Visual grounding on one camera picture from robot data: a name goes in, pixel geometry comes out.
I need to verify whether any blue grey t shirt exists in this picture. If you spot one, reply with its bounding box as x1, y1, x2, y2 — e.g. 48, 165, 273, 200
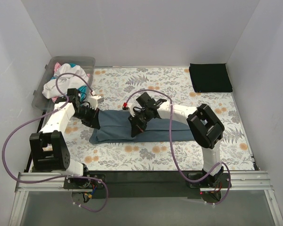
89, 109, 195, 145

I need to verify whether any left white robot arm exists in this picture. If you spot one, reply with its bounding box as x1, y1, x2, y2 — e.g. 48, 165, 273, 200
29, 89, 102, 188

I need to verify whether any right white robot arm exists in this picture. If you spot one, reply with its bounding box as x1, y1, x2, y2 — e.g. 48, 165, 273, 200
122, 89, 225, 187

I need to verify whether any floral table mat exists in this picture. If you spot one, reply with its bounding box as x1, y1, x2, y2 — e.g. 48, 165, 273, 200
64, 68, 254, 170

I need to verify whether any white t shirt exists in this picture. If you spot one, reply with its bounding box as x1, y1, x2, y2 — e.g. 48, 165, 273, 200
42, 63, 90, 99

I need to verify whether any clear plastic bin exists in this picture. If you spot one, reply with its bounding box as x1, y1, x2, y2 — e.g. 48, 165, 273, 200
32, 56, 96, 112

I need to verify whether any folded black t shirt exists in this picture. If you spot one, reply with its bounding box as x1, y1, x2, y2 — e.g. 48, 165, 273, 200
189, 64, 233, 93

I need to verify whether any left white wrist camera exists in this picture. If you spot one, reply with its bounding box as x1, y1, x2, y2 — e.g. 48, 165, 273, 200
88, 95, 104, 109

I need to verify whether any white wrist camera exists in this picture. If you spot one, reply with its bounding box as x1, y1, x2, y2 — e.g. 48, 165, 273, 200
122, 102, 135, 117
88, 95, 104, 109

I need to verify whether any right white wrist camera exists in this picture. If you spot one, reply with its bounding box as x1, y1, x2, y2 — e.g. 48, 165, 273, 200
122, 102, 135, 117

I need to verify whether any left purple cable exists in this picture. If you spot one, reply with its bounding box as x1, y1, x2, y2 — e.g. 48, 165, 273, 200
1, 73, 110, 212

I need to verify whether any purple cable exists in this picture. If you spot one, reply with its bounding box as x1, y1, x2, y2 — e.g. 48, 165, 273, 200
1, 73, 110, 212
126, 89, 232, 206

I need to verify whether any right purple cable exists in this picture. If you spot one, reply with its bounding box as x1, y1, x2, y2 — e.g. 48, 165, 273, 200
126, 89, 232, 206

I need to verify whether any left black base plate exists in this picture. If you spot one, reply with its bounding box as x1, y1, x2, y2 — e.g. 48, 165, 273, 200
63, 173, 105, 189

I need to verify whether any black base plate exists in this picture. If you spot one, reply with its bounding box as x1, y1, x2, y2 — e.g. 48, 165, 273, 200
187, 173, 233, 189
63, 173, 105, 189

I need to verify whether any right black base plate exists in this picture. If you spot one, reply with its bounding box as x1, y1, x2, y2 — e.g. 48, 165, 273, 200
187, 173, 233, 189

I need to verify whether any aluminium frame rail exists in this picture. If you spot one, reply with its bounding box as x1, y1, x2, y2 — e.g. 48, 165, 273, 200
9, 170, 283, 226

